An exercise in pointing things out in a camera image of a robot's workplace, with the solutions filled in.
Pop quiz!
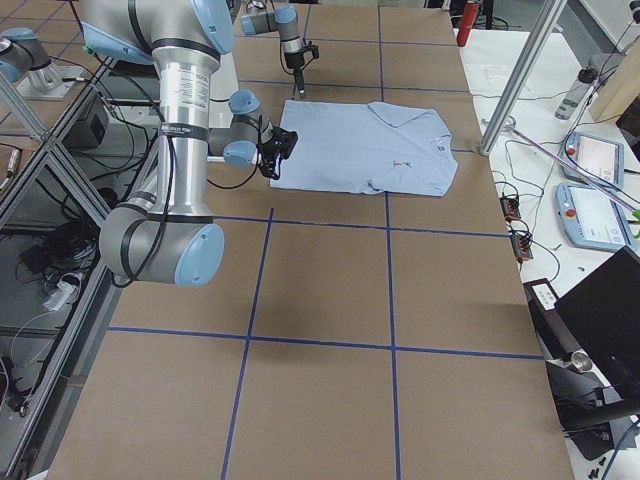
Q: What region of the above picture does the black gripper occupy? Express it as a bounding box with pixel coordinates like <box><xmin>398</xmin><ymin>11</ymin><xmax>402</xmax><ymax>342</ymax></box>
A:
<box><xmin>284</xmin><ymin>42</ymin><xmax>320</xmax><ymax>98</ymax></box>
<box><xmin>257</xmin><ymin>127</ymin><xmax>298</xmax><ymax>179</ymax></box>

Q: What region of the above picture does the light blue t-shirt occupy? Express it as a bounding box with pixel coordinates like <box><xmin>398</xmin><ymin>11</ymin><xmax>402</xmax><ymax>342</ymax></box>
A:
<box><xmin>270</xmin><ymin>100</ymin><xmax>458</xmax><ymax>197</ymax></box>

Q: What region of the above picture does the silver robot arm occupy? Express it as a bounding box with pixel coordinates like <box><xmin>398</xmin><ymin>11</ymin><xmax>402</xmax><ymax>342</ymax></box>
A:
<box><xmin>82</xmin><ymin>1</ymin><xmax>298</xmax><ymax>288</ymax></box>
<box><xmin>240</xmin><ymin>1</ymin><xmax>320</xmax><ymax>99</ymax></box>

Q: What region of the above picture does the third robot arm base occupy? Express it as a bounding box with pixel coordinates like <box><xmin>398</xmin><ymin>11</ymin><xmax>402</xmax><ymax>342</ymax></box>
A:
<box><xmin>1</xmin><ymin>27</ymin><xmax>85</xmax><ymax>101</ymax></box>

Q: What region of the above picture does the red cylinder bottle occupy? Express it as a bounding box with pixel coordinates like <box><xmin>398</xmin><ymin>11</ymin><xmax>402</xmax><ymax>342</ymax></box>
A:
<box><xmin>456</xmin><ymin>0</ymin><xmax>480</xmax><ymax>48</ymax></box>

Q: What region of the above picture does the grabber reacher stick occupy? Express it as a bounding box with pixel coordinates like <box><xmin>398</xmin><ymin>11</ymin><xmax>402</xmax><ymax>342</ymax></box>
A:
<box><xmin>503</xmin><ymin>115</ymin><xmax>639</xmax><ymax>219</ymax></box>

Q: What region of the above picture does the orange black relay board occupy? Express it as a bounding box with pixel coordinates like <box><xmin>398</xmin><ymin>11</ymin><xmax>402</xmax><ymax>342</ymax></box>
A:
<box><xmin>499</xmin><ymin>196</ymin><xmax>521</xmax><ymax>222</ymax></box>

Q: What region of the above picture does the far teach pendant tablet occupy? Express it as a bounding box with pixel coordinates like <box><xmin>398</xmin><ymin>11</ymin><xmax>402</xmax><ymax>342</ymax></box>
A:
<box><xmin>561</xmin><ymin>132</ymin><xmax>624</xmax><ymax>190</ymax></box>

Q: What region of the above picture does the teach pendant tablet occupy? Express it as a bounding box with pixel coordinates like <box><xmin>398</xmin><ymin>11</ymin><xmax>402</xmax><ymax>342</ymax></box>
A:
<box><xmin>555</xmin><ymin>182</ymin><xmax>637</xmax><ymax>252</ymax></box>
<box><xmin>561</xmin><ymin>132</ymin><xmax>624</xmax><ymax>190</ymax></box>

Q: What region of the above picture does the near teach pendant tablet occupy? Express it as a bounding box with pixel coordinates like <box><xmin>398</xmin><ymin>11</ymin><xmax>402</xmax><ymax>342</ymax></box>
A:
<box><xmin>555</xmin><ymin>182</ymin><xmax>637</xmax><ymax>252</ymax></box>

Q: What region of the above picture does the black laptop monitor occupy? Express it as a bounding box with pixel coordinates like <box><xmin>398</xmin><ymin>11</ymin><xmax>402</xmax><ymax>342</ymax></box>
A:
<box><xmin>555</xmin><ymin>247</ymin><xmax>639</xmax><ymax>398</ymax></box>

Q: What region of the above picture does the aluminium frame post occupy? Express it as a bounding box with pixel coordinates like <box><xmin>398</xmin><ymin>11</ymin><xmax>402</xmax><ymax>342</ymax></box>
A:
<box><xmin>478</xmin><ymin>0</ymin><xmax>567</xmax><ymax>156</ymax></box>

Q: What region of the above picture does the aluminium frame rack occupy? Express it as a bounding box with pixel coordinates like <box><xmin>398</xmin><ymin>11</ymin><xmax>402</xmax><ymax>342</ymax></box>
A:
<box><xmin>1</xmin><ymin>57</ymin><xmax>159</xmax><ymax>479</ymax></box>

